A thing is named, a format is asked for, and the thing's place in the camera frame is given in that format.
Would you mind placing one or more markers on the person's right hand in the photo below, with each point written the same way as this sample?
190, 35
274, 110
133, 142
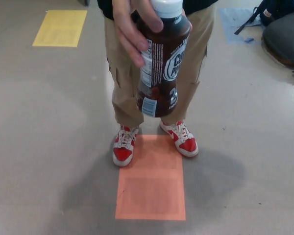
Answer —
127, 27

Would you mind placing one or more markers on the brown protein shake bottle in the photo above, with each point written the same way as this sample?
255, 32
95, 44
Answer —
161, 61

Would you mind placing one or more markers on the person's right red white sneaker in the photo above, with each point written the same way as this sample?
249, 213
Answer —
123, 149

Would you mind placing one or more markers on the person's red white sneaker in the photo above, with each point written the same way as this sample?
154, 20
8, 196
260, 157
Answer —
183, 142
123, 149

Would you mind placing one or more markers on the person's left red white sneaker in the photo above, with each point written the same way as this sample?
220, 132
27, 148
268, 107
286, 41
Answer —
183, 142

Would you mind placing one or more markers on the yellow paper sheet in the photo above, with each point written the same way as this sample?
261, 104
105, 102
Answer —
60, 28

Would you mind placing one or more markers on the khaki cargo trousers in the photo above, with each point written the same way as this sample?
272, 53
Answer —
197, 49

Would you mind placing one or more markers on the blue paper sheet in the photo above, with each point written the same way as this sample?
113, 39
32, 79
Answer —
231, 27

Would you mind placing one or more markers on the blue tape scrap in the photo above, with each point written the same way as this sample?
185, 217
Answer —
248, 39

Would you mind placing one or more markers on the dark blue backpack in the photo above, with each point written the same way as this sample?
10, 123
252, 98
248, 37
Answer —
284, 11

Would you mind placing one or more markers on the orange paper sheet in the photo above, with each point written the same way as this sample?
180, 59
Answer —
152, 186

